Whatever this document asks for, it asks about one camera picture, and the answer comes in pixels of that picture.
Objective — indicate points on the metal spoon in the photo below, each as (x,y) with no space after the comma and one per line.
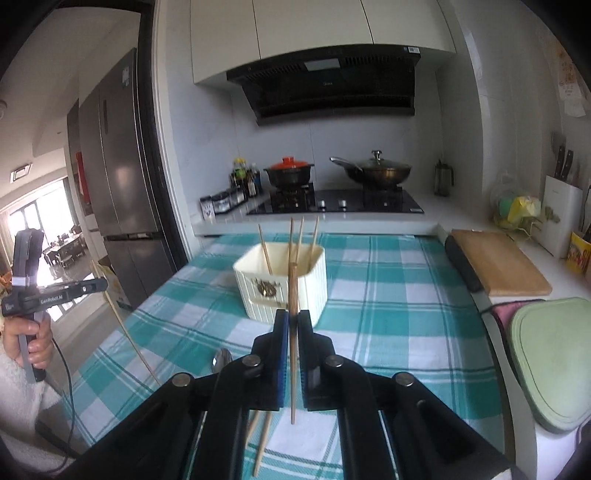
(221,358)

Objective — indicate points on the black gas stove top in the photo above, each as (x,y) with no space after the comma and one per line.
(309,200)

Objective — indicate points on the wok with glass lid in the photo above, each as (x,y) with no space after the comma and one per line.
(376,172)

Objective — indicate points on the spice rack with jars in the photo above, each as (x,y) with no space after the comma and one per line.
(227,200)

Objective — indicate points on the person's left hand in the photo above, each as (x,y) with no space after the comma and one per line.
(40,349)

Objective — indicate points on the sauce bottles group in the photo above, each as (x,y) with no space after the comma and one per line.
(247,177)

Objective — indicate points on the wooden cutting board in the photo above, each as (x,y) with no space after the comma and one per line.
(491,262)

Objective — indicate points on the plastic bag with yellow items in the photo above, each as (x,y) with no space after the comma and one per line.
(514,211)

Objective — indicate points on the light green cutting board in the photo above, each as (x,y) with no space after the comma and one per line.
(549,342)

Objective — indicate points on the teal checkered tablecloth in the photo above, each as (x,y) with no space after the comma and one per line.
(395,303)

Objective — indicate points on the small white spice jar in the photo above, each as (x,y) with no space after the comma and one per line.
(207,208)

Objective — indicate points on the stainless steel refrigerator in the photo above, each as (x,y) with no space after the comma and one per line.
(121,197)

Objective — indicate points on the wooden chopstick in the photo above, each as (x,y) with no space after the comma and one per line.
(100,272)
(264,435)
(292,310)

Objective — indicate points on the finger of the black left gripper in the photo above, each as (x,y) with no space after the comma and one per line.
(81,288)

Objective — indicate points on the cream utensil holder box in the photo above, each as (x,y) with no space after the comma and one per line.
(263,292)

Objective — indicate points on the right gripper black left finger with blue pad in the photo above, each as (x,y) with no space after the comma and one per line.
(194,428)

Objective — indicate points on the black pot red lid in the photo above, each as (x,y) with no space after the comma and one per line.
(289,174)

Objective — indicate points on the white upper cabinets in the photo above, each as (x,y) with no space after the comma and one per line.
(228,34)

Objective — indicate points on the black range hood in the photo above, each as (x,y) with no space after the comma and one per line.
(337,80)

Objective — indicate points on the white knife block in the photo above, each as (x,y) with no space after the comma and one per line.
(561,206)

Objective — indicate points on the glass french press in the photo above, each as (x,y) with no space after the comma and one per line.
(444,179)

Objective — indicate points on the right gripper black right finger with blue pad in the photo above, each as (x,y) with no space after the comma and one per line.
(392,427)

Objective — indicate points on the wooden chopstick on cloth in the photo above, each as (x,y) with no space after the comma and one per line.
(264,435)

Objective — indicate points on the yellow cup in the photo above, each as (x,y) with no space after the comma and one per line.
(578,253)

